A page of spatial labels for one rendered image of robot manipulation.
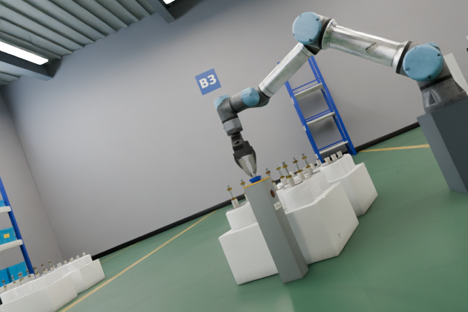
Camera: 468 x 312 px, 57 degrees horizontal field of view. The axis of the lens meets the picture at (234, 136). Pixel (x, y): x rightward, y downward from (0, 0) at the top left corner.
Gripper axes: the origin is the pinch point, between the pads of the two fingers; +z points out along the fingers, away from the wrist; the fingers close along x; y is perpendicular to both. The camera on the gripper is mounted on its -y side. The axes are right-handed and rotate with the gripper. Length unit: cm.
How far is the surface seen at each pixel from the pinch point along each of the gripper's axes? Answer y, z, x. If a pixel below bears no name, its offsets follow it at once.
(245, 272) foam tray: -27.5, 30.9, 13.9
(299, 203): -34.6, 15.1, -12.9
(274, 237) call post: -48, 21, -2
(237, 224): -25.6, 14.7, 10.5
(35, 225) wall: 598, -68, 449
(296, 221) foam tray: -36.8, 20.1, -9.4
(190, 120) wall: 626, -142, 107
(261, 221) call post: -46.9, 14.6, 0.2
